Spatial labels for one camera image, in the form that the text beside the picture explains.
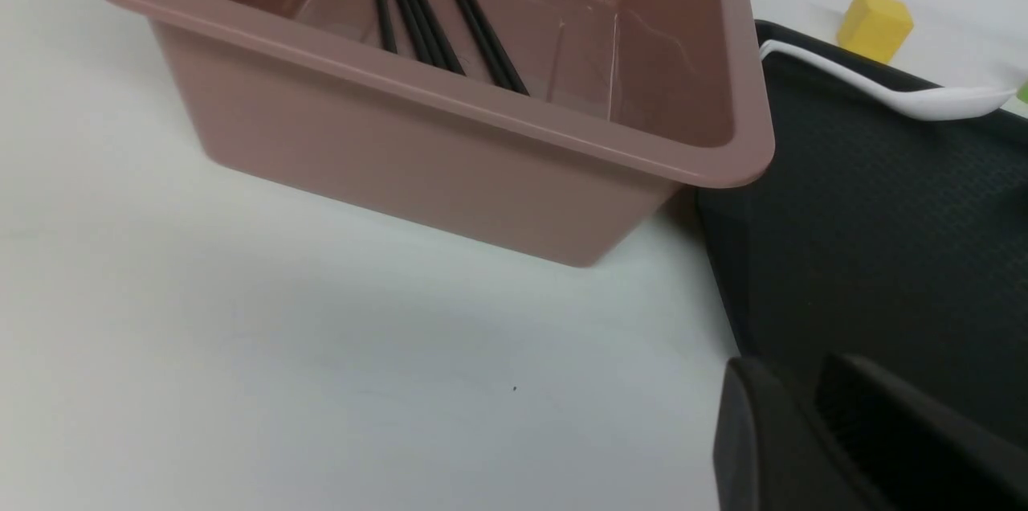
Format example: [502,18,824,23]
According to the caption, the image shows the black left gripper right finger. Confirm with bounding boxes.
[814,354,1027,510]

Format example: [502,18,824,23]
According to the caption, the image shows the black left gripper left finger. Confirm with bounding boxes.
[712,357,873,510]

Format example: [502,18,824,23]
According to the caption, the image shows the black plastic tray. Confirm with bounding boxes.
[696,53,1027,448]

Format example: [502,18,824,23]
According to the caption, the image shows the white spoon top left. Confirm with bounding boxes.
[759,39,1017,122]

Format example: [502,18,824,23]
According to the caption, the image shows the green cube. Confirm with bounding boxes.
[1014,82,1028,104]

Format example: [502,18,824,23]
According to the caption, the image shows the pink plastic bin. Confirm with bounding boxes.
[107,0,775,267]

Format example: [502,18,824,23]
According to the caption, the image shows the yellow cube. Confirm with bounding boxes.
[836,0,915,64]

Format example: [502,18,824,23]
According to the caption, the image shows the black chopstick bundle centre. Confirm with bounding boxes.
[396,0,449,71]

